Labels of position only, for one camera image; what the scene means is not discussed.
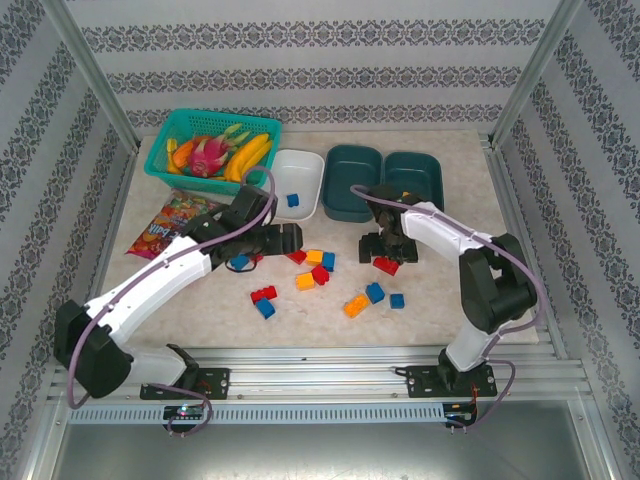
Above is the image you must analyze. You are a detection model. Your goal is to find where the white plastic container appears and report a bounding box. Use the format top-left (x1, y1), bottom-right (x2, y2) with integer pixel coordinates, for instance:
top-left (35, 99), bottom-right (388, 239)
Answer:
top-left (267, 148), bottom-right (326, 223)

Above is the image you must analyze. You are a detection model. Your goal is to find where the long orange lego brick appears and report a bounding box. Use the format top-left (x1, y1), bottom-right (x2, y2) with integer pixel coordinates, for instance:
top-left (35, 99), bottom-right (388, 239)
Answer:
top-left (342, 293), bottom-right (371, 320)

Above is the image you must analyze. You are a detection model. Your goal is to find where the large yellow toy banana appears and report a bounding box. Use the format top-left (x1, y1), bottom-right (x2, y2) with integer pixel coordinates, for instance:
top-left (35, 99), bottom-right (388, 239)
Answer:
top-left (223, 133), bottom-right (270, 184)

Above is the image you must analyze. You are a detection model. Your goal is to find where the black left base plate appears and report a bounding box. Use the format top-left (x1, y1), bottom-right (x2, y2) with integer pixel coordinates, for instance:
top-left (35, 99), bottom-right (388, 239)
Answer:
top-left (139, 367), bottom-right (231, 401)

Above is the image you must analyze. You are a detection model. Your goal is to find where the aluminium frame post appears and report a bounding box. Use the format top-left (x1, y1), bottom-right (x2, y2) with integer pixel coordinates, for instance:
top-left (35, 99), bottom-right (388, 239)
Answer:
top-left (38, 0), bottom-right (141, 151)
top-left (487, 0), bottom-right (586, 146)

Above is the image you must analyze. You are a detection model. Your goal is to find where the orange toy fruit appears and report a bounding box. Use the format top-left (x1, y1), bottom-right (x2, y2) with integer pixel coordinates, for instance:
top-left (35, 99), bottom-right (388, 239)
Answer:
top-left (169, 139), bottom-right (195, 174)

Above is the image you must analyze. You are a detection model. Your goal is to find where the left small circuit board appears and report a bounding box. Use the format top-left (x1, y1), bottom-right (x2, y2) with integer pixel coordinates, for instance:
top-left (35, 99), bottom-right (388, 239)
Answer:
top-left (163, 405), bottom-right (206, 420)

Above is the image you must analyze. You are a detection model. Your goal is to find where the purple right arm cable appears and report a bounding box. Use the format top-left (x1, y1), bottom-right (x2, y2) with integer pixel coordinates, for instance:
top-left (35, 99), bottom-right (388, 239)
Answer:
top-left (349, 184), bottom-right (546, 434)

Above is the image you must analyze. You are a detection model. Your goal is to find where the thin black camera cable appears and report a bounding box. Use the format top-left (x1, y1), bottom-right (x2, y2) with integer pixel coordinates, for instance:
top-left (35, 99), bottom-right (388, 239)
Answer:
top-left (224, 253), bottom-right (260, 275)

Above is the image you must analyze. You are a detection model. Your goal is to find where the aluminium side rail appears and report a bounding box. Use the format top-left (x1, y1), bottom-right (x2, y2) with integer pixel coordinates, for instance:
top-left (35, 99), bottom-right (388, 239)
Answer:
top-left (69, 149), bottom-right (141, 366)

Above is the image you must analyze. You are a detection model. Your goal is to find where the grey slotted cable duct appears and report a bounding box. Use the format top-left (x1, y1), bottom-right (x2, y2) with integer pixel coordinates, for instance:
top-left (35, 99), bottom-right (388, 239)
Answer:
top-left (67, 402), bottom-right (447, 425)

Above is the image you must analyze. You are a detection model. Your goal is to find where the aluminium rail beam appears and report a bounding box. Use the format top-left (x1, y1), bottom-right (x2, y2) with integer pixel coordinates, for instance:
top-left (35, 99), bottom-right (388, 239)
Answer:
top-left (47, 345), bottom-right (594, 401)

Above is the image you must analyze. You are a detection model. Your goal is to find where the small circuit board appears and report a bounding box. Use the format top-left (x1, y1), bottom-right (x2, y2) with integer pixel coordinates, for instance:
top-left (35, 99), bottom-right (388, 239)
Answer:
top-left (163, 405), bottom-right (206, 420)
top-left (443, 403), bottom-right (479, 426)

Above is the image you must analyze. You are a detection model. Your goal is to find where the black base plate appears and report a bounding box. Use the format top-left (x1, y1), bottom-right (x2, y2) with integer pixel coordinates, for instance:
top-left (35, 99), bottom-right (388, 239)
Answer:
top-left (403, 363), bottom-right (499, 400)
top-left (139, 367), bottom-right (231, 401)

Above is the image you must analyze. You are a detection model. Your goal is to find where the teal plastic mesh basket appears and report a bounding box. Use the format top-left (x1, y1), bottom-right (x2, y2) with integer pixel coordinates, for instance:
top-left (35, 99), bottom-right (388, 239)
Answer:
top-left (143, 108), bottom-right (284, 197)

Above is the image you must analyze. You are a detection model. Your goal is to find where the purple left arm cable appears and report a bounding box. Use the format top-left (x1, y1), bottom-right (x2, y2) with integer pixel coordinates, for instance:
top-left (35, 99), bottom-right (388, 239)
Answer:
top-left (66, 167), bottom-right (279, 410)

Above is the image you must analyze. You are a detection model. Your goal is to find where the colourful candy bag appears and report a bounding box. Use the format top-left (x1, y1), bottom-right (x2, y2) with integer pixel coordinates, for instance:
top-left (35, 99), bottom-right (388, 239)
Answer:
top-left (125, 188), bottom-right (221, 261)

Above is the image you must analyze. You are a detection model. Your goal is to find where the right small circuit board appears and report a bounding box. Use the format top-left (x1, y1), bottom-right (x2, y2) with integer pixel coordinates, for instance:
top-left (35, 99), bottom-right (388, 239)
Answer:
top-left (443, 403), bottom-right (479, 426)

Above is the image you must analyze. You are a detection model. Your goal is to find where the small yellow toy banana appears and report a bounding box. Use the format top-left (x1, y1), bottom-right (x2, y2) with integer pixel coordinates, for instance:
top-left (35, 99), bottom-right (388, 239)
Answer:
top-left (249, 139), bottom-right (275, 169)

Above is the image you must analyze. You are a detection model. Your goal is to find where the dark teal plastic container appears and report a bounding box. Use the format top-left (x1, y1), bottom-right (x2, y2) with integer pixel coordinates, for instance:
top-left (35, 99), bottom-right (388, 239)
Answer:
top-left (319, 143), bottom-right (385, 225)
top-left (382, 151), bottom-right (445, 214)

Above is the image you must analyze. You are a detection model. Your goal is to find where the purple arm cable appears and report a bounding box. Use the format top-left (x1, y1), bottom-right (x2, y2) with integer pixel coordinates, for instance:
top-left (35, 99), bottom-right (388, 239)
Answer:
top-left (66, 167), bottom-right (279, 410)
top-left (349, 184), bottom-right (546, 434)

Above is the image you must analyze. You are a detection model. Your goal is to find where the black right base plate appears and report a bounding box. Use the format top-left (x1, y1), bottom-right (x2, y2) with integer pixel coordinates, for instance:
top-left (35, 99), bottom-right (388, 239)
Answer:
top-left (403, 363), bottom-right (499, 400)

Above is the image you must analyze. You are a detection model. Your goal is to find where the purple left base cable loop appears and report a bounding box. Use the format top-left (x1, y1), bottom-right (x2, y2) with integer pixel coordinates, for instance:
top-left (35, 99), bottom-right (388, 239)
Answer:
top-left (149, 382), bottom-right (215, 440)

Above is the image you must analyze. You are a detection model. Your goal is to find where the pink toy dragon fruit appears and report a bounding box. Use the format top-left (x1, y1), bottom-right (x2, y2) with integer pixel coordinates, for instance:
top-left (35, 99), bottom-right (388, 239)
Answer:
top-left (187, 123), bottom-right (251, 177)

